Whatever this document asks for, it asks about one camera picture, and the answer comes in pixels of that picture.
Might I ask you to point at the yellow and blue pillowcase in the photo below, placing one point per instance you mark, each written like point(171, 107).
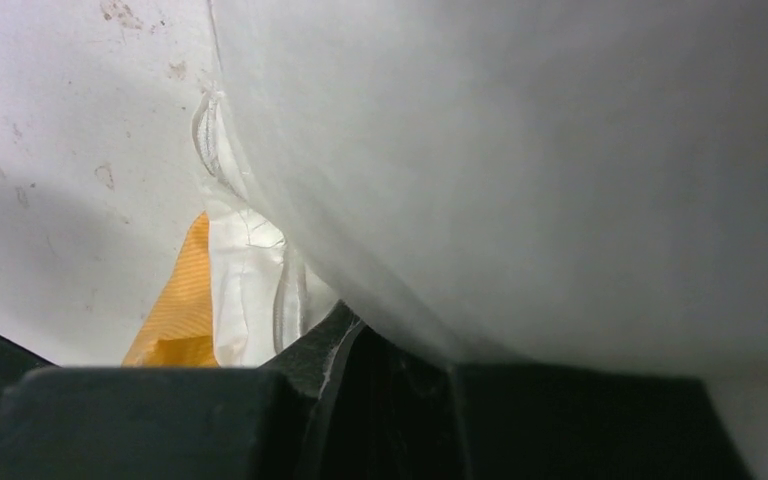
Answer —
point(178, 331)

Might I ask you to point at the white pillow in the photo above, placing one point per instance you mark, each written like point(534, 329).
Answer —
point(573, 182)

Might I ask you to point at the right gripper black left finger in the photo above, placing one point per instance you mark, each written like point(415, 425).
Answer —
point(173, 422)

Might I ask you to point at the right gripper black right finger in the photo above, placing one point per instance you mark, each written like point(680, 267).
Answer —
point(393, 416)

